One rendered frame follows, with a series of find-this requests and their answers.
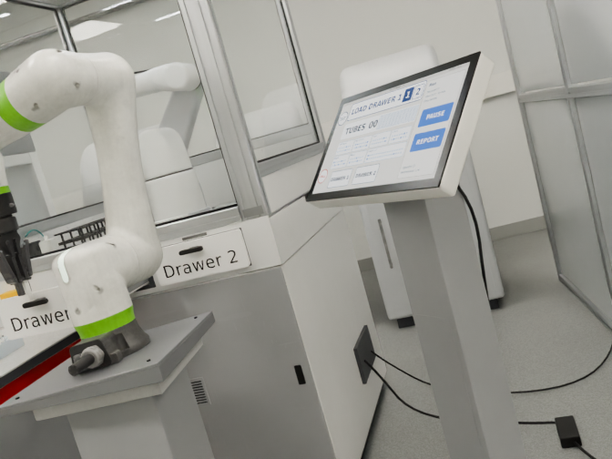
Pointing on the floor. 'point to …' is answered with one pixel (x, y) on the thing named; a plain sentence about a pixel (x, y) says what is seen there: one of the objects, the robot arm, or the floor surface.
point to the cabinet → (282, 353)
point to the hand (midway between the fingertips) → (25, 294)
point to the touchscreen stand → (455, 327)
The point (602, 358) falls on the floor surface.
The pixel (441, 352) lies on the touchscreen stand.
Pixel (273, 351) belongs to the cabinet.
